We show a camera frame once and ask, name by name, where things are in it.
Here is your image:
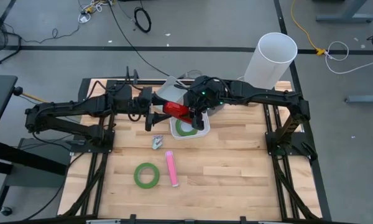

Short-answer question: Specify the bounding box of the dark translucent plastic bin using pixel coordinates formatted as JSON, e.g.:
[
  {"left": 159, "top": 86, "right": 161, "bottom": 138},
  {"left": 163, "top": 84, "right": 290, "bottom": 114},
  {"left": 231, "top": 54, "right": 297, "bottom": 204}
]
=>
[{"left": 205, "top": 102, "right": 227, "bottom": 118}]

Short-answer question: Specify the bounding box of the grey plastic bin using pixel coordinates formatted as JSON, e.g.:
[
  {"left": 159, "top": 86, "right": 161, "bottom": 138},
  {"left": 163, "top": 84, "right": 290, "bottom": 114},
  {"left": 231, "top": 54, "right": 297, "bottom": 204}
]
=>
[{"left": 155, "top": 75, "right": 187, "bottom": 108}]

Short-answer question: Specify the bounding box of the green masking tape roll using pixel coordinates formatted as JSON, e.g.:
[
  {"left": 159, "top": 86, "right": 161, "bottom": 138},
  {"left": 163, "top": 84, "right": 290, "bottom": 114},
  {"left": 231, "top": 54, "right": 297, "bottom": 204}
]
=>
[
  {"left": 133, "top": 162, "right": 160, "bottom": 189},
  {"left": 175, "top": 119, "right": 200, "bottom": 137}
]

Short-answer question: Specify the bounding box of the black knob orange rod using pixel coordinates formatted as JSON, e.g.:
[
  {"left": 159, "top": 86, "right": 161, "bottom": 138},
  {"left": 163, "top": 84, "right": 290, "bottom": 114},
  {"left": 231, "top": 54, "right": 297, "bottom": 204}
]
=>
[{"left": 12, "top": 86, "right": 50, "bottom": 105}]

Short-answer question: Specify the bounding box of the coiled black cable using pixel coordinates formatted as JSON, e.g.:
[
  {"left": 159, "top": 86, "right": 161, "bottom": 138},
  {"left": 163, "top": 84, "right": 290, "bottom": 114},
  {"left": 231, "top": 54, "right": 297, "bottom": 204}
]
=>
[{"left": 134, "top": 6, "right": 152, "bottom": 34}]

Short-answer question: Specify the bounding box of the red stapler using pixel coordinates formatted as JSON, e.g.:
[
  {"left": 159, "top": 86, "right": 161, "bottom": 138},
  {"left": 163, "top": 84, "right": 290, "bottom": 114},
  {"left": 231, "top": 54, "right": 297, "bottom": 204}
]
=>
[{"left": 162, "top": 101, "right": 194, "bottom": 124}]

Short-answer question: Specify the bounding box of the black desk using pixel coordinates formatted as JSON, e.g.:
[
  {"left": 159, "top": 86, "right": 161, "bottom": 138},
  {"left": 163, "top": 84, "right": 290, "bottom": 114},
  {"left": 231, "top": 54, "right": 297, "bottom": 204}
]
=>
[{"left": 0, "top": 74, "right": 71, "bottom": 216}]

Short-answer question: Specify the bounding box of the white power strip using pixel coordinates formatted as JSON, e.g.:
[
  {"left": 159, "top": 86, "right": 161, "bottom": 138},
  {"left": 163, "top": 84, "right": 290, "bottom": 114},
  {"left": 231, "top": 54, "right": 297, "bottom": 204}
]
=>
[{"left": 77, "top": 0, "right": 113, "bottom": 24}]

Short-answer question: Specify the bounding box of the white floor cable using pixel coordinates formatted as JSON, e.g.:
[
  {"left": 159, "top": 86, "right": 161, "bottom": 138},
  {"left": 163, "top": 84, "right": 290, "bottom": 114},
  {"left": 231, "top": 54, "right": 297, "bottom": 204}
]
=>
[{"left": 325, "top": 40, "right": 373, "bottom": 75}]

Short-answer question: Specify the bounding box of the pink marker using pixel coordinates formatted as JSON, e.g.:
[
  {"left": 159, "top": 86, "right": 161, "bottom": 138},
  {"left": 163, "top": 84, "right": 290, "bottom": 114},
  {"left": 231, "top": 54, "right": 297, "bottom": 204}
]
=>
[{"left": 165, "top": 151, "right": 179, "bottom": 188}]

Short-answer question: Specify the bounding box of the black aluminium table frame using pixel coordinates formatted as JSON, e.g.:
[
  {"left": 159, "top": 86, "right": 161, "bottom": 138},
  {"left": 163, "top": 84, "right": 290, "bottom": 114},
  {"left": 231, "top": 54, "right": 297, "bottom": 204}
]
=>
[{"left": 62, "top": 79, "right": 324, "bottom": 224}]

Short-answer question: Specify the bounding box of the grey desk leg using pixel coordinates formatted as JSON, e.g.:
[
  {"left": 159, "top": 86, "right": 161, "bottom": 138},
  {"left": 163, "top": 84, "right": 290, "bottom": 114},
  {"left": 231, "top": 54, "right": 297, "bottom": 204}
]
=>
[{"left": 315, "top": 0, "right": 373, "bottom": 24}]

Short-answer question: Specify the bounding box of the long black floor cable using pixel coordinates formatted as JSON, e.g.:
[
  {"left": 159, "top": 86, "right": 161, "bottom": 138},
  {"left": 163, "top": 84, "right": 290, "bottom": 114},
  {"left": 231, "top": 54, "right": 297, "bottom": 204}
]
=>
[{"left": 107, "top": 0, "right": 170, "bottom": 77}]

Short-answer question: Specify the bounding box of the white plastic bin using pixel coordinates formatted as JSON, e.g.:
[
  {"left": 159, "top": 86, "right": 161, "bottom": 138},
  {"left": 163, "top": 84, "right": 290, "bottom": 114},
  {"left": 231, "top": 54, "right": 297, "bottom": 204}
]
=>
[{"left": 169, "top": 111, "right": 211, "bottom": 141}]

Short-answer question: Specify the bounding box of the white shade table lamp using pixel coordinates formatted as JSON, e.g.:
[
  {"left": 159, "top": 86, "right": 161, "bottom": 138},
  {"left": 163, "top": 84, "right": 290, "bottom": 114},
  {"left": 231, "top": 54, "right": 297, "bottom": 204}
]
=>
[{"left": 242, "top": 32, "right": 298, "bottom": 91}]

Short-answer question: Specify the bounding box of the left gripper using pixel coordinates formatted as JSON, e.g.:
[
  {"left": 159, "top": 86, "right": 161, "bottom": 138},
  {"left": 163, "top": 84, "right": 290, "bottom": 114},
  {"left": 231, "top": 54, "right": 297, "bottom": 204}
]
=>
[{"left": 133, "top": 86, "right": 173, "bottom": 133}]

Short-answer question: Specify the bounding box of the grey desk foot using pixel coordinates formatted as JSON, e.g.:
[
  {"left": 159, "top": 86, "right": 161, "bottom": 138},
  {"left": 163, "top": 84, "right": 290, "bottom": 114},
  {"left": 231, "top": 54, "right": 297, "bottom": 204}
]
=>
[{"left": 344, "top": 93, "right": 373, "bottom": 105}]

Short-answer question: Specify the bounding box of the yellow floor cable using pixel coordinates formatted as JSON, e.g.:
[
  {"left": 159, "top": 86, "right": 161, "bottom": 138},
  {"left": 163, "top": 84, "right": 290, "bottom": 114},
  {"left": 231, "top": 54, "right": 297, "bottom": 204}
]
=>
[{"left": 290, "top": 0, "right": 326, "bottom": 57}]

